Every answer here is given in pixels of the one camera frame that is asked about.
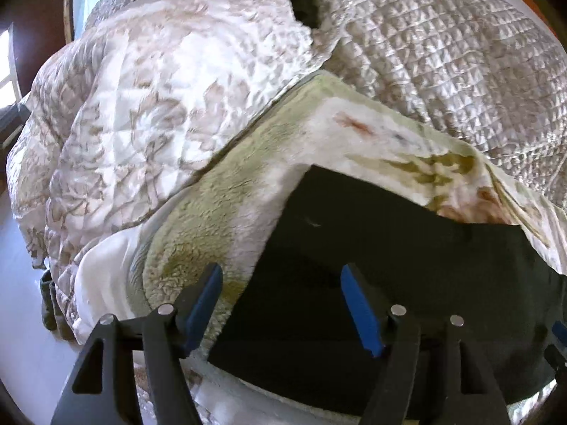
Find black pants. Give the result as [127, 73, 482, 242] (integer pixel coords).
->
[208, 167, 566, 419]

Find floral fleece blanket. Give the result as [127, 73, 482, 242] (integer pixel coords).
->
[75, 73, 566, 424]

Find white floral quilted comforter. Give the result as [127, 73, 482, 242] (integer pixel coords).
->
[7, 0, 331, 341]

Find grey quilted bedspread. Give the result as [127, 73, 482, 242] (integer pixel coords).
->
[86, 0, 566, 205]

